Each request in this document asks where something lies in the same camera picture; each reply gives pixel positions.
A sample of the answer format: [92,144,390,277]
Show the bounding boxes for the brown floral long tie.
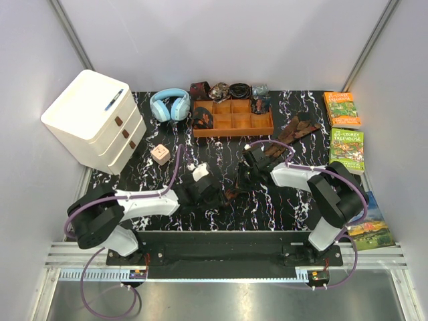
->
[225,112,321,205]

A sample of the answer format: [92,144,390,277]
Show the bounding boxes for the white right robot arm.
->
[237,146,369,265]

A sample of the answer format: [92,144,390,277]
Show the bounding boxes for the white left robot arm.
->
[67,174,227,265]

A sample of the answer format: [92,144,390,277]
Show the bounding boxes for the orange compartment tray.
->
[192,100,274,138]

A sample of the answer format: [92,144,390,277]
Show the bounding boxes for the pink cube power adapter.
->
[150,144,171,166]

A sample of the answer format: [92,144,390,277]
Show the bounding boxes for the black marble pattern mat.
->
[88,90,331,231]

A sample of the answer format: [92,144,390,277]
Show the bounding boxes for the dark floral rolled tie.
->
[251,95,271,114]

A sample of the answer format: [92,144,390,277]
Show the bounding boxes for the black orange-leaf rolled tie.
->
[192,106,214,129]

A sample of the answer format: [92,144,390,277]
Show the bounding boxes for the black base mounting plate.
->
[108,231,339,266]

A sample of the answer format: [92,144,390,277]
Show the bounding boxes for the grey blue rolled tie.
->
[251,84,269,96]

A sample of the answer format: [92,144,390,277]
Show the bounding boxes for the brown patterned rolled tie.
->
[208,82,231,104]

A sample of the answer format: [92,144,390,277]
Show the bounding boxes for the light blue headphones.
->
[150,88,191,122]

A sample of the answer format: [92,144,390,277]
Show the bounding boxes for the green treehouse book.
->
[329,128,365,175]

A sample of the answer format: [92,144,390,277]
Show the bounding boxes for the dark red rolled tie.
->
[189,81,211,101]

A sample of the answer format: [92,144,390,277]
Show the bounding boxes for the orange treehouse book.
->
[323,92,362,129]

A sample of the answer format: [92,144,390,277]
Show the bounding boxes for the blue pen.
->
[104,88,124,111]

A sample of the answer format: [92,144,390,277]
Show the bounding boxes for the blue Animal Farm book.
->
[348,191,395,251]

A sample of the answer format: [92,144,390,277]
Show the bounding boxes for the white three-drawer cabinet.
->
[41,70,146,175]

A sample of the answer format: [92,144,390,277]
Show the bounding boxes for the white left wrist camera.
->
[187,163,210,182]

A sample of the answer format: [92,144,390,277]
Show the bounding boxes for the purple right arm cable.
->
[245,140,372,291]

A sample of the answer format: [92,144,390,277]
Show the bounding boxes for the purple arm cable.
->
[245,140,372,291]
[63,144,195,319]

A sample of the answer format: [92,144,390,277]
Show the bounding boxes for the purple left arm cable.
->
[63,144,195,319]

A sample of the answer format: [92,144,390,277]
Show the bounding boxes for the aluminium front rail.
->
[44,242,407,284]

